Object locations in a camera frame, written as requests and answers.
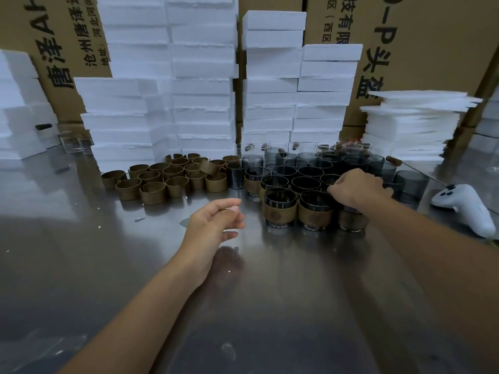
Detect person's right hand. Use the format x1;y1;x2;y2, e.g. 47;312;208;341
327;168;395;211

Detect person's left hand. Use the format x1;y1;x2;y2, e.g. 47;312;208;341
177;198;246;287

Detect brown sleeved dark glass cup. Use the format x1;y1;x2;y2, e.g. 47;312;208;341
338;205;370;233

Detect person's right forearm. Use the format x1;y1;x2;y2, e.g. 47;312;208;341
363;191;499;374

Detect person's left forearm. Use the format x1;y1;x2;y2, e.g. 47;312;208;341
58;247;219;374

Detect group of bare dark glasses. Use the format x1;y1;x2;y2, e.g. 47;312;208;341
226;146;430;205

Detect group of sleeved glass cups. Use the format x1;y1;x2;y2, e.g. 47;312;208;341
244;166;340;232

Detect pile of brown paper sleeves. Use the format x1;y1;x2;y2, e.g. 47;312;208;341
101;153;241;206

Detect row of clear glasses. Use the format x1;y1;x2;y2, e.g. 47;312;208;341
234;139;371;157

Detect stack of thin foam sheets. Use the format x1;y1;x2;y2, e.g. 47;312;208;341
359;89;483;162

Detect stepped white foam block stacks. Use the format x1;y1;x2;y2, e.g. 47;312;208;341
240;10;364;149

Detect white game controller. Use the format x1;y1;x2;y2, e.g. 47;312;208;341
430;184;497;238

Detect tall white foam block stacks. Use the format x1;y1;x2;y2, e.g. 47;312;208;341
73;0;240;173

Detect printed cardboard box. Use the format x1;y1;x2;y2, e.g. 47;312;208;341
303;0;499;129
0;0;114;124

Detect white foam block stack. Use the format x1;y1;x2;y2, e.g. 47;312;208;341
0;49;60;161

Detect thin rod with brown handle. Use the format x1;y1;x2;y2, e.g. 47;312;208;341
386;155;446;188

